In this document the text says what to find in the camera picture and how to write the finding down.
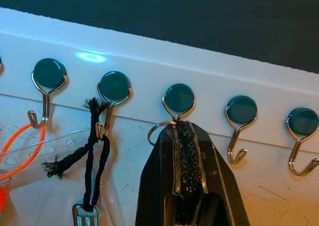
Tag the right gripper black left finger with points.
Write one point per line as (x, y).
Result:
(154, 186)

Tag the round magnet metal hook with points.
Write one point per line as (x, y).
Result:
(302, 121)
(0, 61)
(242, 109)
(49, 73)
(114, 85)
(180, 97)

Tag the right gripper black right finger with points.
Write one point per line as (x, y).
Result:
(224, 186)

